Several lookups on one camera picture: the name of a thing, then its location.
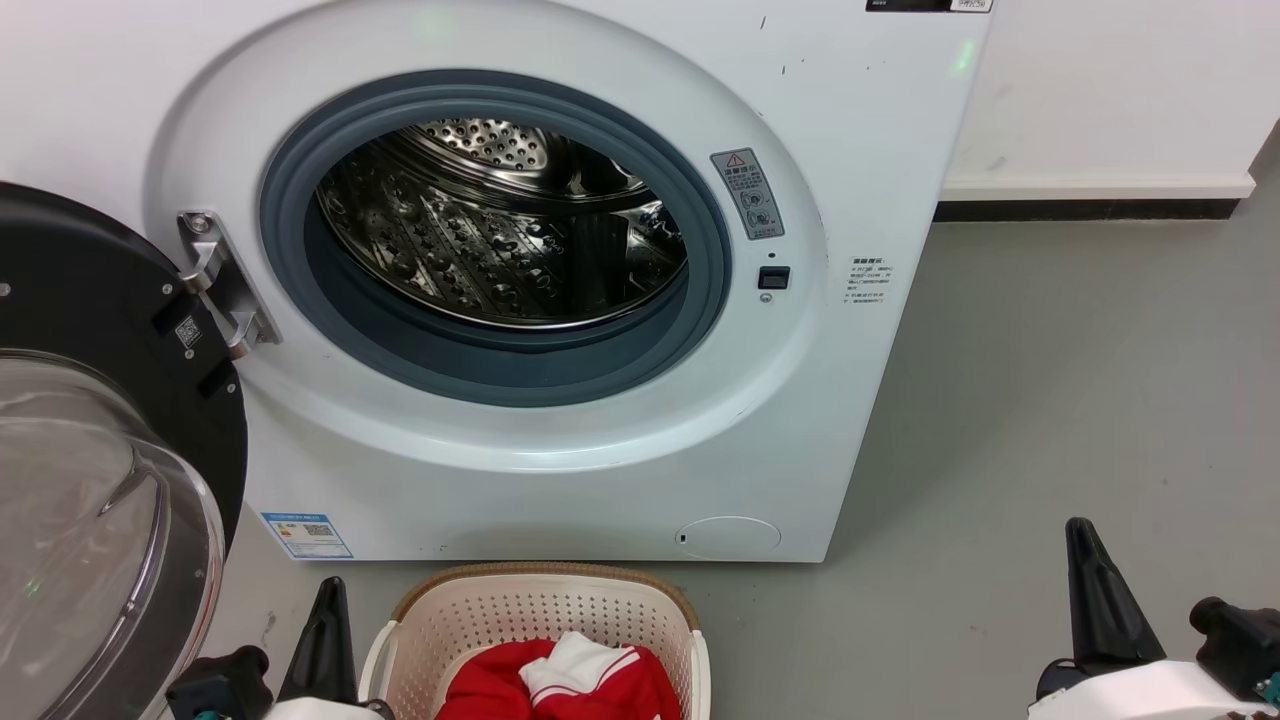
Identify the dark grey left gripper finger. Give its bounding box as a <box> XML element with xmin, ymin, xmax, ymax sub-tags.
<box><xmin>277</xmin><ymin>577</ymin><xmax>359</xmax><ymax>703</ymax></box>

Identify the red garment with white stripes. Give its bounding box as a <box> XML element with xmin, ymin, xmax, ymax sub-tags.
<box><xmin>435</xmin><ymin>632</ymin><xmax>683</xmax><ymax>720</ymax></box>

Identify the white front-load washing machine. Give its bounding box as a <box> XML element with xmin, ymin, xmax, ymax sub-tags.
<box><xmin>0</xmin><ymin>0</ymin><xmax>993</xmax><ymax>563</ymax></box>

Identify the silver metal door hinge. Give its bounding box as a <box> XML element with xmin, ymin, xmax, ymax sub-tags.
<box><xmin>177</xmin><ymin>210</ymin><xmax>283</xmax><ymax>359</ymax></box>

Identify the stainless steel washing machine drum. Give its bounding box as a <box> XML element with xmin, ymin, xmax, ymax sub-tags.
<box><xmin>316</xmin><ymin>118</ymin><xmax>689</xmax><ymax>329</ymax></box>

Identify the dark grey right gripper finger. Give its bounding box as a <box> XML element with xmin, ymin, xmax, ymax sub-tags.
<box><xmin>1065</xmin><ymin>517</ymin><xmax>1167</xmax><ymax>673</ymax></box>

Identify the grey rubber door gasket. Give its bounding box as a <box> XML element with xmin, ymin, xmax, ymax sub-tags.
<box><xmin>258</xmin><ymin>70</ymin><xmax>733</xmax><ymax>408</ymax></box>

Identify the black floor skirting strip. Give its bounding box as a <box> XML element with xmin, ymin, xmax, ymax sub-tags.
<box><xmin>933</xmin><ymin>199</ymin><xmax>1241</xmax><ymax>222</ymax></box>

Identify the small white text sticker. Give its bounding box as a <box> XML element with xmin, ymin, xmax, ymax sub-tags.
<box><xmin>845</xmin><ymin>256</ymin><xmax>896</xmax><ymax>307</ymax></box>

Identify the grey warning label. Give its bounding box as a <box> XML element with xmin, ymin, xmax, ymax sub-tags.
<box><xmin>710</xmin><ymin>148</ymin><xmax>786</xmax><ymax>241</ymax></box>

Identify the black washer door with glass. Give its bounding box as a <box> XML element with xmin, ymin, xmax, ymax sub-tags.
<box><xmin>0</xmin><ymin>182</ymin><xmax>249</xmax><ymax>720</ymax></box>

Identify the round drain filter cover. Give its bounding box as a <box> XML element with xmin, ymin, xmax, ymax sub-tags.
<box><xmin>674</xmin><ymin>516</ymin><xmax>783</xmax><ymax>561</ymax></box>

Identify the blue energy label sticker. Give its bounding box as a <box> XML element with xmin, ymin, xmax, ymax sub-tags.
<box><xmin>261</xmin><ymin>512</ymin><xmax>354</xmax><ymax>559</ymax></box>

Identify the white wall baseboard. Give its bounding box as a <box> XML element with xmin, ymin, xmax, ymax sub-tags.
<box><xmin>940</xmin><ymin>173</ymin><xmax>1256</xmax><ymax>201</ymax></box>

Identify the cream perforated laundry basket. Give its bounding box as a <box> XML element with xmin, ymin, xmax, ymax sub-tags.
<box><xmin>358</xmin><ymin>562</ymin><xmax>713</xmax><ymax>720</ymax></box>

